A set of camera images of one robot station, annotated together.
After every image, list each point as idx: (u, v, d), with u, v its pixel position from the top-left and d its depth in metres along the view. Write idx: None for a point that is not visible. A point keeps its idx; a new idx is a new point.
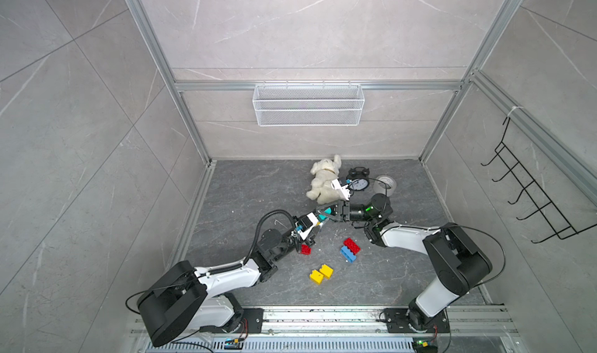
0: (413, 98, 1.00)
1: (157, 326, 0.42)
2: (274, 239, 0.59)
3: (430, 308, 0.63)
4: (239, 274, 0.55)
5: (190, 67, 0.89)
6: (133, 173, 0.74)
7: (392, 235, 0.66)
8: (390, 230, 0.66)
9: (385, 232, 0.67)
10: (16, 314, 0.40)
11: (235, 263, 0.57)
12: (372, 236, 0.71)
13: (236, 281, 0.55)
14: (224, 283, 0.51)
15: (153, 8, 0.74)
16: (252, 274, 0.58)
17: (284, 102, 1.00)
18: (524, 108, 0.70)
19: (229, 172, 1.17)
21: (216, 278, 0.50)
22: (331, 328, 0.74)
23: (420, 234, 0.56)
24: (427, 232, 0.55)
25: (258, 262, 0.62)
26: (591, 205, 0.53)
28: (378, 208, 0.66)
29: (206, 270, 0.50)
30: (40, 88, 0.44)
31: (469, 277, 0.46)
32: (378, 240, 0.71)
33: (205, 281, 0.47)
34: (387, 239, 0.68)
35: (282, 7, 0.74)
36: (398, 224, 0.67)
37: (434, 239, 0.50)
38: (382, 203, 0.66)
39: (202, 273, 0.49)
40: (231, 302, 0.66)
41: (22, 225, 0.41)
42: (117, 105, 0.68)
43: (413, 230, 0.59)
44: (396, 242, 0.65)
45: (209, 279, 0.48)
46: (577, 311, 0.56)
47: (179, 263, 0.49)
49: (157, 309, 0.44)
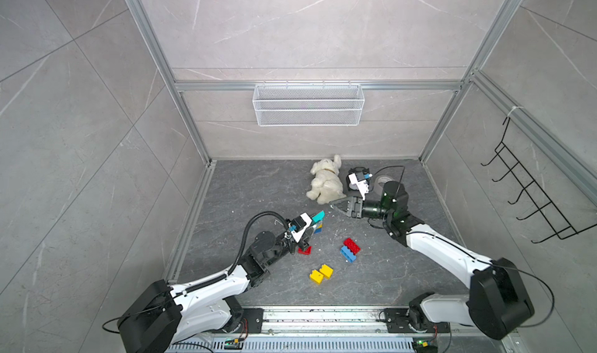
0: (413, 98, 1.00)
1: (136, 348, 0.41)
2: (268, 241, 0.57)
3: (436, 315, 0.61)
4: (223, 284, 0.53)
5: (190, 67, 0.89)
6: (133, 173, 0.74)
7: (422, 244, 0.58)
8: (421, 239, 0.57)
9: (413, 238, 0.59)
10: (16, 314, 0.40)
11: (219, 275, 0.54)
12: (396, 230, 0.63)
13: (221, 294, 0.53)
14: (205, 298, 0.49)
15: (153, 8, 0.74)
16: (238, 284, 0.56)
17: (284, 102, 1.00)
18: (524, 108, 0.70)
19: (229, 172, 1.17)
21: (195, 295, 0.48)
22: (331, 328, 0.74)
23: (462, 260, 0.48)
24: (471, 259, 0.48)
25: (248, 267, 0.60)
26: (591, 205, 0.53)
28: (392, 194, 0.62)
29: (183, 288, 0.48)
30: (41, 88, 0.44)
31: (509, 326, 0.41)
32: (402, 234, 0.63)
33: (182, 301, 0.45)
34: (415, 246, 0.60)
35: (282, 7, 0.74)
36: (434, 233, 0.57)
37: (485, 277, 0.43)
38: (396, 187, 0.63)
39: (178, 292, 0.46)
40: (227, 306, 0.64)
41: (22, 225, 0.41)
42: (117, 105, 0.68)
43: (455, 253, 0.50)
44: (428, 253, 0.57)
45: (186, 298, 0.46)
46: (577, 312, 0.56)
47: (155, 283, 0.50)
49: (136, 331, 0.43)
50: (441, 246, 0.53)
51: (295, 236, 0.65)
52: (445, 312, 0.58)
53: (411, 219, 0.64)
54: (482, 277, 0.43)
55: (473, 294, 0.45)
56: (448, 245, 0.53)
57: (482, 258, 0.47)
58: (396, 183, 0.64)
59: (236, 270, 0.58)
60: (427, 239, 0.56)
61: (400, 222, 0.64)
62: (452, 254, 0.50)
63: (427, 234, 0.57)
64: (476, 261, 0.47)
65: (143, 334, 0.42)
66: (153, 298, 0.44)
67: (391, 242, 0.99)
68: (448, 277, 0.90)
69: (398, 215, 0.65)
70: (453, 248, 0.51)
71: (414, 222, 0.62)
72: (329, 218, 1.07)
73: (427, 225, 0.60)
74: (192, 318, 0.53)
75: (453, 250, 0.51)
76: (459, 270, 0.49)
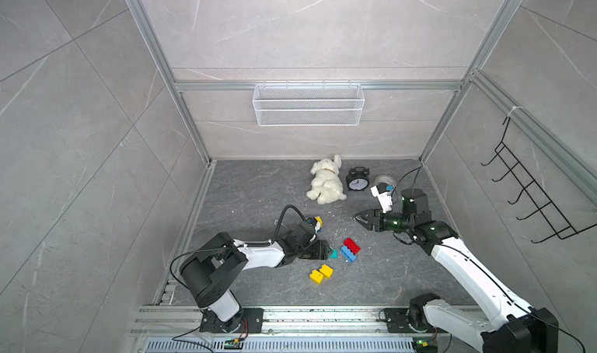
0: (413, 98, 1.00)
1: (202, 288, 0.45)
2: (311, 227, 0.70)
3: (437, 321, 0.62)
4: (269, 250, 0.59)
5: (190, 67, 0.89)
6: (133, 173, 0.74)
7: (450, 262, 0.52)
8: (451, 256, 0.52)
9: (441, 252, 0.54)
10: (16, 313, 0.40)
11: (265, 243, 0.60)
12: (420, 235, 0.57)
13: (265, 259, 0.58)
14: (256, 257, 0.54)
15: (153, 8, 0.74)
16: (277, 254, 0.61)
17: (284, 102, 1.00)
18: (524, 108, 0.70)
19: (229, 172, 1.17)
21: (250, 252, 0.52)
22: (331, 327, 0.74)
23: (496, 298, 0.43)
24: (507, 299, 0.43)
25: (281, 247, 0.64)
26: (591, 205, 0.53)
28: (408, 196, 0.62)
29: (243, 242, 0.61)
30: (41, 88, 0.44)
31: None
32: (430, 241, 0.56)
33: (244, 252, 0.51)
34: (441, 260, 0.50)
35: (282, 7, 0.74)
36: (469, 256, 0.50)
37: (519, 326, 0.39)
38: (411, 190, 0.63)
39: (241, 245, 0.52)
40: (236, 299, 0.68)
41: (22, 225, 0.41)
42: (116, 106, 0.68)
43: (494, 291, 0.44)
44: (456, 273, 0.51)
45: (246, 249, 0.52)
46: (578, 312, 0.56)
47: (219, 234, 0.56)
49: (203, 274, 0.47)
50: (473, 273, 0.47)
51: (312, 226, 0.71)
52: (445, 322, 0.59)
53: (444, 227, 0.57)
54: (514, 325, 0.39)
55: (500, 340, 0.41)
56: (482, 273, 0.47)
57: (521, 303, 0.42)
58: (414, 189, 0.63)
59: (275, 246, 0.63)
60: (458, 260, 0.50)
61: (427, 227, 0.58)
62: (485, 287, 0.45)
63: (459, 253, 0.51)
64: (514, 305, 0.42)
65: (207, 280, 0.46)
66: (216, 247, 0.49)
67: (392, 242, 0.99)
68: (448, 277, 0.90)
69: (423, 220, 0.61)
70: (488, 280, 0.46)
71: (447, 234, 0.55)
72: (329, 218, 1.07)
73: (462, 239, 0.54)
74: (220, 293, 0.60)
75: (488, 284, 0.45)
76: (487, 305, 0.45)
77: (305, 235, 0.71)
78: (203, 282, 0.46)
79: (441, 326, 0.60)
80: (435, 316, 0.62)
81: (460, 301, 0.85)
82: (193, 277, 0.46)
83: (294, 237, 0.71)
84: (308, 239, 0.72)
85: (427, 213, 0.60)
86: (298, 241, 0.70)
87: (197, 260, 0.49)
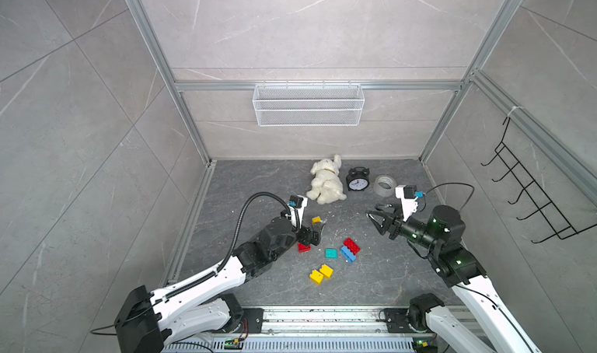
0: (413, 99, 1.00)
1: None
2: (283, 225, 0.54)
3: (438, 330, 0.62)
4: (214, 283, 0.49)
5: (190, 67, 0.89)
6: (133, 173, 0.74)
7: (476, 305, 0.48)
8: (478, 300, 0.47)
9: (466, 292, 0.49)
10: (17, 314, 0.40)
11: (209, 273, 0.50)
12: (443, 267, 0.52)
13: (214, 291, 0.49)
14: (191, 302, 0.46)
15: (153, 8, 0.74)
16: (229, 281, 0.50)
17: (284, 102, 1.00)
18: (524, 108, 0.70)
19: (229, 172, 1.17)
21: (178, 300, 0.44)
22: (331, 328, 0.74)
23: None
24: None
25: (244, 258, 0.54)
26: (592, 205, 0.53)
28: (442, 221, 0.51)
29: (164, 294, 0.44)
30: (41, 88, 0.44)
31: None
32: (453, 274, 0.51)
33: (164, 308, 0.43)
34: (466, 298, 0.50)
35: (282, 7, 0.74)
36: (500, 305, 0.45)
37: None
38: (448, 214, 0.52)
39: (158, 299, 0.44)
40: (228, 308, 0.64)
41: (22, 225, 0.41)
42: (116, 106, 0.68)
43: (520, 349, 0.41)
44: (480, 316, 0.48)
45: (167, 304, 0.43)
46: (578, 312, 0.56)
47: (137, 288, 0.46)
49: (129, 336, 0.43)
50: (500, 323, 0.44)
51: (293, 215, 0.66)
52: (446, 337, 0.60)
53: (469, 259, 0.51)
54: None
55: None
56: (509, 326, 0.43)
57: None
58: (448, 211, 0.52)
59: (229, 264, 0.52)
60: (485, 306, 0.46)
61: (452, 260, 0.51)
62: (510, 342, 0.42)
63: (487, 298, 0.46)
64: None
65: (132, 339, 0.40)
66: (137, 302, 0.42)
67: (392, 242, 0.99)
68: None
69: (448, 248, 0.54)
70: (514, 334, 0.42)
71: (473, 267, 0.50)
72: (329, 218, 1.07)
73: (490, 281, 0.48)
74: (189, 320, 0.53)
75: (515, 339, 0.42)
76: None
77: (274, 239, 0.54)
78: (129, 343, 0.41)
79: (438, 333, 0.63)
80: (438, 330, 0.62)
81: (460, 302, 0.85)
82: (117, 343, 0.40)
83: (263, 240, 0.55)
84: (278, 241, 0.55)
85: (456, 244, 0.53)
86: (267, 246, 0.54)
87: (117, 323, 0.45)
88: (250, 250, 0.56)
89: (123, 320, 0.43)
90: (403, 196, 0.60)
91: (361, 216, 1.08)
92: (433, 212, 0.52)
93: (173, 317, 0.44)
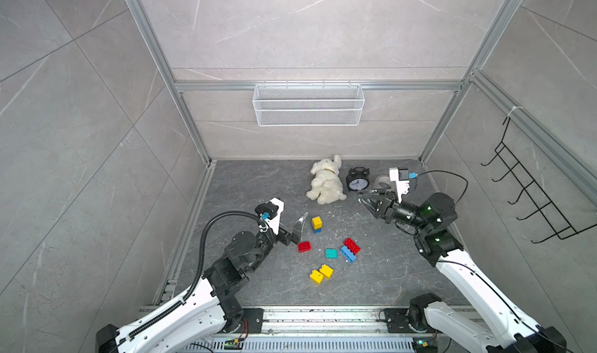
0: (413, 99, 1.00)
1: None
2: (247, 242, 0.49)
3: (438, 323, 0.61)
4: (182, 312, 0.47)
5: (190, 67, 0.89)
6: (133, 173, 0.74)
7: (455, 276, 0.52)
8: (455, 269, 0.51)
9: (446, 264, 0.53)
10: (17, 314, 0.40)
11: (175, 302, 0.48)
12: (426, 246, 0.56)
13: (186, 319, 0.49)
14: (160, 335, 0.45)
15: (153, 8, 0.74)
16: (200, 306, 0.49)
17: (284, 102, 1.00)
18: (524, 108, 0.70)
19: (229, 173, 1.17)
21: (143, 336, 0.44)
22: (331, 328, 0.74)
23: (503, 314, 0.43)
24: (514, 317, 0.42)
25: (214, 280, 0.52)
26: (591, 205, 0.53)
28: (437, 211, 0.52)
29: (129, 331, 0.44)
30: (41, 88, 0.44)
31: None
32: (434, 253, 0.55)
33: (128, 347, 0.42)
34: (446, 274, 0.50)
35: (282, 7, 0.74)
36: (476, 271, 0.49)
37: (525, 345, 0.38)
38: (445, 205, 0.52)
39: (122, 338, 0.43)
40: (222, 312, 0.64)
41: (22, 225, 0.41)
42: (116, 106, 0.68)
43: (499, 307, 0.44)
44: (462, 288, 0.51)
45: (131, 343, 0.43)
46: (578, 312, 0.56)
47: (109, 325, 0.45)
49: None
50: (480, 288, 0.47)
51: (271, 225, 0.57)
52: (444, 326, 0.60)
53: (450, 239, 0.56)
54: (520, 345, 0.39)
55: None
56: (489, 290, 0.46)
57: (528, 321, 0.41)
58: (444, 200, 0.53)
59: (198, 288, 0.50)
60: (463, 274, 0.50)
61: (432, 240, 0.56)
62: (490, 303, 0.45)
63: (464, 266, 0.50)
64: (521, 323, 0.41)
65: None
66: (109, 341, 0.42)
67: (392, 242, 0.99)
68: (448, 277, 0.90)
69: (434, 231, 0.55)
70: (494, 296, 0.45)
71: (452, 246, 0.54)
72: (329, 218, 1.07)
73: (466, 252, 0.53)
74: (172, 340, 0.53)
75: (494, 299, 0.45)
76: (493, 323, 0.45)
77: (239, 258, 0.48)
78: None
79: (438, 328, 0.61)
80: (436, 322, 0.62)
81: (460, 301, 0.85)
82: None
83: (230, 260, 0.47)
84: (244, 260, 0.50)
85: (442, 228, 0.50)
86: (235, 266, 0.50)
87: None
88: (221, 270, 0.53)
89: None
90: (397, 179, 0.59)
91: (361, 216, 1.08)
92: (429, 200, 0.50)
93: None
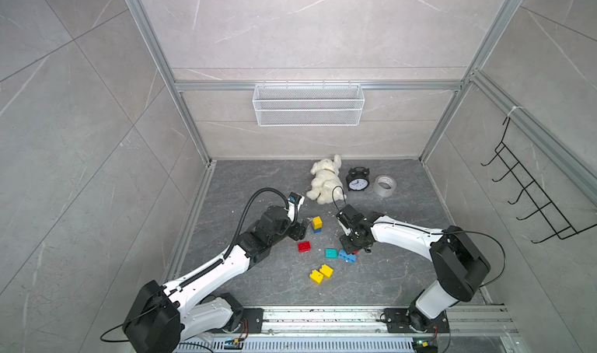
0: (413, 98, 1.00)
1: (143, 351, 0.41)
2: (278, 212, 0.60)
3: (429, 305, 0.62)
4: (223, 270, 0.51)
5: (190, 67, 0.89)
6: (133, 173, 0.74)
7: (387, 234, 0.61)
8: (383, 228, 0.61)
9: (378, 231, 0.63)
10: (16, 314, 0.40)
11: (215, 260, 0.52)
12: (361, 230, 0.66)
13: (223, 277, 0.51)
14: (203, 289, 0.47)
15: (153, 8, 0.74)
16: (236, 266, 0.53)
17: (284, 102, 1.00)
18: (524, 108, 0.70)
19: (229, 172, 1.17)
21: (192, 288, 0.46)
22: (331, 328, 0.74)
23: (420, 237, 0.53)
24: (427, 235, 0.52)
25: (246, 246, 0.57)
26: (591, 205, 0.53)
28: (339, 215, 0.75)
29: (177, 284, 0.45)
30: (41, 88, 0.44)
31: (470, 281, 0.46)
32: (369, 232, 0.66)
33: (177, 297, 0.43)
34: (384, 238, 0.63)
35: (282, 7, 0.74)
36: (392, 220, 0.62)
37: (442, 247, 0.47)
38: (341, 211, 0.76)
39: (172, 289, 0.44)
40: (229, 305, 0.65)
41: (22, 225, 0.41)
42: (116, 106, 0.68)
43: (413, 232, 0.55)
44: (394, 240, 0.60)
45: (182, 293, 0.44)
46: (578, 312, 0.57)
47: (147, 284, 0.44)
49: (143, 333, 0.42)
50: (399, 230, 0.58)
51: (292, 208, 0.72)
52: (439, 307, 0.59)
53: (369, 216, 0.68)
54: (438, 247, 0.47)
55: (438, 266, 0.48)
56: (405, 227, 0.58)
57: (434, 231, 0.52)
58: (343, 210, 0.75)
59: (235, 252, 0.55)
60: (389, 228, 0.60)
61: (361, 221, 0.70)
62: (410, 235, 0.55)
63: (388, 225, 0.61)
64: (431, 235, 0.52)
65: (148, 337, 0.40)
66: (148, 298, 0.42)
67: None
68: None
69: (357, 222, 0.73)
70: (410, 229, 0.56)
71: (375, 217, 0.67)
72: (329, 218, 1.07)
73: (385, 215, 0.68)
74: (197, 316, 0.53)
75: (412, 231, 0.55)
76: (420, 247, 0.53)
77: (272, 223, 0.59)
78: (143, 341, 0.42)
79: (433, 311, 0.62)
80: (436, 311, 0.61)
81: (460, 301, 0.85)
82: (135, 340, 0.42)
83: (261, 227, 0.60)
84: (275, 226, 0.61)
85: (355, 211, 0.74)
86: (266, 231, 0.60)
87: (129, 323, 0.43)
88: (250, 239, 0.59)
89: (137, 318, 0.42)
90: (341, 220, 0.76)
91: None
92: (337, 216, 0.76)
93: (190, 304, 0.45)
